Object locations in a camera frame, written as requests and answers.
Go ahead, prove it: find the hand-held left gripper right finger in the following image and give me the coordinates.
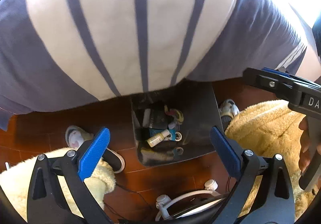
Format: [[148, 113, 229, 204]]
[[210, 126, 294, 224]]

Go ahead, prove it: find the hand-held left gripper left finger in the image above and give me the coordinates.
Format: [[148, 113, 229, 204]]
[[27, 127, 111, 224]]

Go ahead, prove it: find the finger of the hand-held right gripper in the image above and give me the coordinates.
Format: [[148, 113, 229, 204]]
[[243, 68, 301, 104], [262, 67, 293, 78]]

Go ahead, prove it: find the black trash bin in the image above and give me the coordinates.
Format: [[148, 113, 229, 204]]
[[130, 84, 224, 167]]

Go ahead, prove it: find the blue wet wipes packet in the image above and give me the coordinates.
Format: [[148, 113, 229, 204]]
[[148, 127, 176, 140]]

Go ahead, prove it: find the cream plastic bottle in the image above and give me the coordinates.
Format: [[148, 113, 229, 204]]
[[147, 129, 171, 147]]

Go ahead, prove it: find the black box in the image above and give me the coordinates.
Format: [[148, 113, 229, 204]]
[[148, 109, 168, 129]]

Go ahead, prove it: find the person's right hand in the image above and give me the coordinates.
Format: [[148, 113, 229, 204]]
[[298, 116, 311, 174]]

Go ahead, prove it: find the white shoe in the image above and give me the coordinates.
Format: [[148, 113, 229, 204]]
[[65, 125, 125, 174], [218, 99, 240, 125]]

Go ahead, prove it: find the blue striped blanket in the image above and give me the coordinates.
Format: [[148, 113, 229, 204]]
[[0, 0, 317, 132]]

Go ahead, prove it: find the thin black cable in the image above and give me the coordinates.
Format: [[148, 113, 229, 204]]
[[102, 181, 157, 216]]

